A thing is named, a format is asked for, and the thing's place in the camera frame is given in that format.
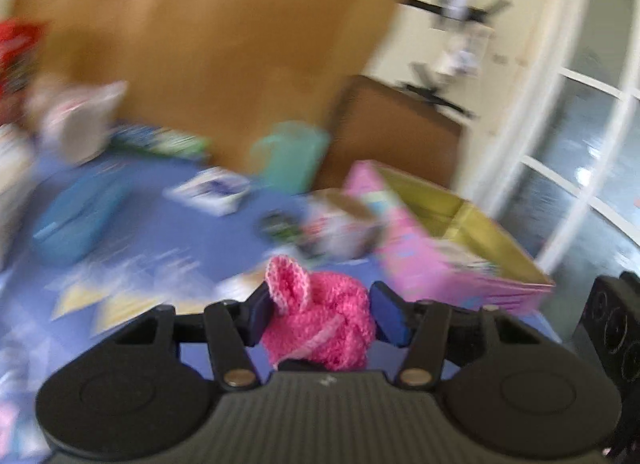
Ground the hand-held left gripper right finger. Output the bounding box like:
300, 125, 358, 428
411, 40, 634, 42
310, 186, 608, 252
370, 281, 541, 389

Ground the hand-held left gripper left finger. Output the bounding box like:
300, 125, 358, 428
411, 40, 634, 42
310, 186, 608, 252
107, 286, 275, 390

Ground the pink tin box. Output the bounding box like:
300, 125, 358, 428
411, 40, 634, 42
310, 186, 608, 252
342, 160, 556, 317

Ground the white packet with blue print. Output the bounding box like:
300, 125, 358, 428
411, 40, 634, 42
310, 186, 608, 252
167, 168, 251, 217

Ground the blue zip pouch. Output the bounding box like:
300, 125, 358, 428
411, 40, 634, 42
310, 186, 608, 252
32, 176, 132, 267

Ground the small dark item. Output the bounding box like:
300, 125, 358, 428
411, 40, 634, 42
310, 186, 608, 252
260, 213, 302, 245

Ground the blue printed table cloth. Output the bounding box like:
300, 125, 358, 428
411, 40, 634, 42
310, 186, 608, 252
0, 144, 576, 464

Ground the teal plastic cup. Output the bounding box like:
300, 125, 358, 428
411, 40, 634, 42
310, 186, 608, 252
250, 121, 331, 195

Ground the green toothpaste box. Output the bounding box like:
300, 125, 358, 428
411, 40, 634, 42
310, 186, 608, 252
107, 124, 211, 162

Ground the white framed glass door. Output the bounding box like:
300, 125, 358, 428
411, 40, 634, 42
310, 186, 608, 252
450, 0, 640, 295

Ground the clear plastic bag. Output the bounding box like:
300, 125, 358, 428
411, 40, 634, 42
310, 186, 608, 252
25, 78, 128, 165

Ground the black tape strip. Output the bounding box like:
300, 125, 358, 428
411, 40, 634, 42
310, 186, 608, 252
397, 0, 451, 12

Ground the red snack box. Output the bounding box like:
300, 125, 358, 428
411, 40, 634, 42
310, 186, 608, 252
0, 18, 48, 114

